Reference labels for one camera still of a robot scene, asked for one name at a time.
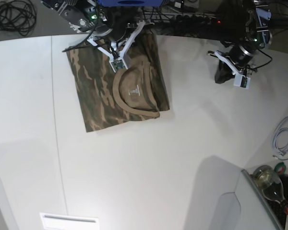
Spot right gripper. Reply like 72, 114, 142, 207
103, 7, 138, 42

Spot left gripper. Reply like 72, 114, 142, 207
227, 43, 256, 69

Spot camouflage t-shirt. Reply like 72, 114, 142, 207
67, 33, 170, 132

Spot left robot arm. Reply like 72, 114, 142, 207
219, 0, 273, 74

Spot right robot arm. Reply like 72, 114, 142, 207
41, 0, 138, 42

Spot blue bin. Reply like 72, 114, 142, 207
97, 0, 168, 7

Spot black power strip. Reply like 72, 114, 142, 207
175, 13, 223, 25

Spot green tape roll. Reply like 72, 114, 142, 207
274, 161, 287, 175

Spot clear plastic bottle red cap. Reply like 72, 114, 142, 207
252, 165, 288, 215

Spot black mesh tray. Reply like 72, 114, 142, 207
266, 175, 288, 229

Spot white paper label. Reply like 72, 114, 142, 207
40, 213, 100, 230

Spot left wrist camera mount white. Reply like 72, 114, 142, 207
207, 50, 251, 89

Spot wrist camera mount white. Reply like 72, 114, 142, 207
87, 19, 155, 73
207, 50, 251, 89

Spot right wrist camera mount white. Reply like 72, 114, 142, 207
87, 19, 155, 73

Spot coiled white cable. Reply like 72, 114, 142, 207
271, 112, 288, 161

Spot coiled black cables on floor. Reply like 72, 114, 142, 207
0, 0, 38, 37

